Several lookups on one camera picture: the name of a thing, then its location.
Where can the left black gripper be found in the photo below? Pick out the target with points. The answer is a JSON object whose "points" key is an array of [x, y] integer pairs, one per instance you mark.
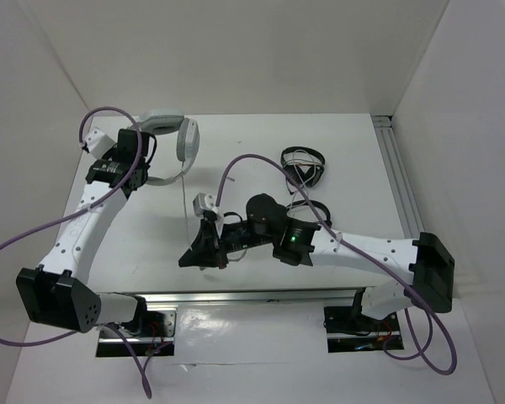
{"points": [[146, 166]]}

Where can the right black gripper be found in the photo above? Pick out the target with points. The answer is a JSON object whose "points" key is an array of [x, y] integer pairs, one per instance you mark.
{"points": [[206, 249]]}

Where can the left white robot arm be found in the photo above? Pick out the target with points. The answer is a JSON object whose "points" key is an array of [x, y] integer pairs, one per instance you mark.
{"points": [[56, 292]]}

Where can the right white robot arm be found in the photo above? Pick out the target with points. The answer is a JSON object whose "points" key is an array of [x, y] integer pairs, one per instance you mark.
{"points": [[421, 270]]}

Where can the black on-ear headphones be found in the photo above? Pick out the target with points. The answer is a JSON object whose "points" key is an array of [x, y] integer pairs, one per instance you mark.
{"points": [[315, 205], [305, 165]]}

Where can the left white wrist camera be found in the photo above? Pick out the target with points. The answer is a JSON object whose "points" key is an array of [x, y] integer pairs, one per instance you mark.
{"points": [[97, 143]]}

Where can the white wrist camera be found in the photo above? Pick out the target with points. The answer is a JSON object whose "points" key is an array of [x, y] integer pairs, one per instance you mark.
{"points": [[97, 143], [204, 207]]}

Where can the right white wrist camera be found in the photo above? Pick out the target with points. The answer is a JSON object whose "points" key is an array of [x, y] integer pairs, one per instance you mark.
{"points": [[204, 207]]}

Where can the aluminium mounting rail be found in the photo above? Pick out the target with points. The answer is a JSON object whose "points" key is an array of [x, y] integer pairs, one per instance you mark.
{"points": [[346, 332]]}

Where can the aluminium side rail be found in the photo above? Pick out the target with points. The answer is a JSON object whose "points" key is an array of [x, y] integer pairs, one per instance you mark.
{"points": [[406, 204]]}

